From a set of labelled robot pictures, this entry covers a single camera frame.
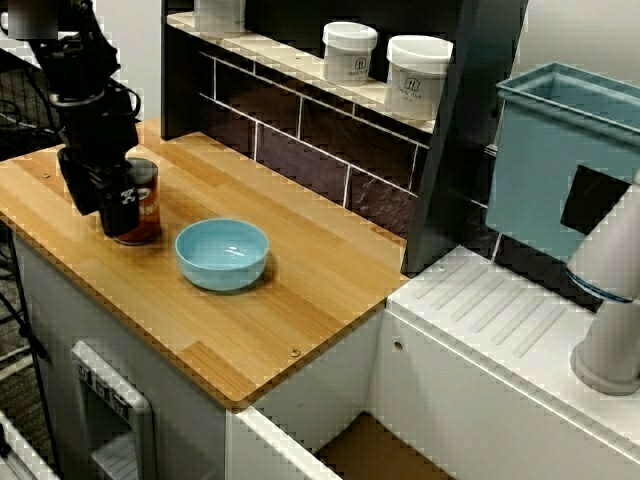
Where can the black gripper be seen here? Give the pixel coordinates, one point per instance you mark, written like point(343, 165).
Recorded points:
point(97, 132)

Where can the orange beans can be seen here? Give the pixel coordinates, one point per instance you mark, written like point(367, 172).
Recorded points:
point(150, 205)

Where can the light blue bowl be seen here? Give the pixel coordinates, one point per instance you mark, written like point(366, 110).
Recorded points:
point(222, 255)

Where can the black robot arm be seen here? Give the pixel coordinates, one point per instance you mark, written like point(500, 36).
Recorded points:
point(75, 55)

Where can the white counter cabinet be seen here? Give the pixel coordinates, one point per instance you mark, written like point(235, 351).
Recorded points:
point(60, 300)

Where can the dark tile backsplash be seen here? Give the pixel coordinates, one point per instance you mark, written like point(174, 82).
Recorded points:
point(310, 165)

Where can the plain white jar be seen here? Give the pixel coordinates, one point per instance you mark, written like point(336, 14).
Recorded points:
point(220, 15)

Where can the cream shelf board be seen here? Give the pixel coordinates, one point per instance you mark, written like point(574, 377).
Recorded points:
point(370, 97)

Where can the white labelled plastic jar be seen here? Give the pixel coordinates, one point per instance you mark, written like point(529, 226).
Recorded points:
point(417, 75)
point(350, 50)

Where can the white sink unit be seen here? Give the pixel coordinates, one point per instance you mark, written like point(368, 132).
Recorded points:
point(450, 390)

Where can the teal plastic bin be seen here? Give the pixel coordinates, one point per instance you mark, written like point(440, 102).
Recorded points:
point(530, 175)

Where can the black rectangular plate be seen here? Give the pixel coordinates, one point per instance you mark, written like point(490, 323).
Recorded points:
point(590, 200)

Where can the aluminium rail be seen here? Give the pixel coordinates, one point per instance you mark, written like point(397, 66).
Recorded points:
point(15, 450)

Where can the black kitchen hutch frame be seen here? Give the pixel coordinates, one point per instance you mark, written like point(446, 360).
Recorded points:
point(450, 200)

